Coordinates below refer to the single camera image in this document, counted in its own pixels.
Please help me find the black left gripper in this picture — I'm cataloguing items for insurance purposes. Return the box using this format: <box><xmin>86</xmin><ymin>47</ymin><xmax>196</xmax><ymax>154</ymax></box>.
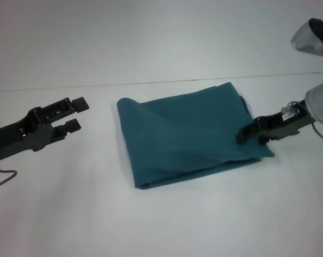
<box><xmin>0</xmin><ymin>96</ymin><xmax>91</xmax><ymax>161</ymax></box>

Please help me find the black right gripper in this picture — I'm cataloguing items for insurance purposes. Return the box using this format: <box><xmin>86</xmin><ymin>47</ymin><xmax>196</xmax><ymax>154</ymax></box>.
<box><xmin>236</xmin><ymin>99</ymin><xmax>315</xmax><ymax>146</ymax></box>

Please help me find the teal t-shirt with FREE print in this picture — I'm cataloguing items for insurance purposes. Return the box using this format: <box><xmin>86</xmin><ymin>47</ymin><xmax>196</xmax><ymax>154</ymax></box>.
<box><xmin>115</xmin><ymin>81</ymin><xmax>276</xmax><ymax>191</ymax></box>

